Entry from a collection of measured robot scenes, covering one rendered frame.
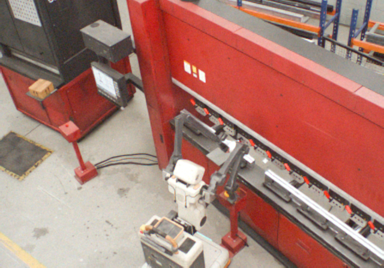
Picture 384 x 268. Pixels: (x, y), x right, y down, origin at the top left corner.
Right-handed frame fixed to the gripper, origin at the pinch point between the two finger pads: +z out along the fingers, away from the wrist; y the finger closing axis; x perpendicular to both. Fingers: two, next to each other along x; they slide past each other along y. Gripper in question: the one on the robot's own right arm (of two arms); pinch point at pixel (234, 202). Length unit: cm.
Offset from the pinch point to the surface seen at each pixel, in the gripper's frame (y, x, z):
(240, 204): 2.7, -4.6, 2.7
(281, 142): 45, -26, -62
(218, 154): 22.1, 36.7, -19.4
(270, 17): 202, 123, -15
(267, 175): 34.6, -11.6, -11.2
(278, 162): 39, -25, -39
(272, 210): 16.8, -29.1, 7.1
